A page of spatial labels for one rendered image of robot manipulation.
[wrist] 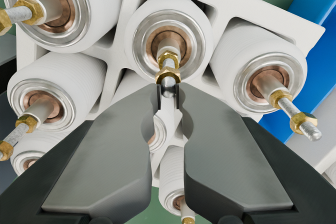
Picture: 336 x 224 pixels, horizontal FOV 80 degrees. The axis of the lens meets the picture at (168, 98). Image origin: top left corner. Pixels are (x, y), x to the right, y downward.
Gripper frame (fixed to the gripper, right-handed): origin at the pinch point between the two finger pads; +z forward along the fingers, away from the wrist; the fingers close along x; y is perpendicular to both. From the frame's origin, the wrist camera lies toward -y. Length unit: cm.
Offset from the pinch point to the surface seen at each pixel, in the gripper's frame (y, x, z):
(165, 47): -0.4, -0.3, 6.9
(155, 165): 26.1, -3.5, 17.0
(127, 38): -0.5, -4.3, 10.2
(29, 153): 14.8, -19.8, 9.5
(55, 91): 5.1, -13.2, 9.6
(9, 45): 4.9, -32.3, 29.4
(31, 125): 7.2, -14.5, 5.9
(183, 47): 0.6, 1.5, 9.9
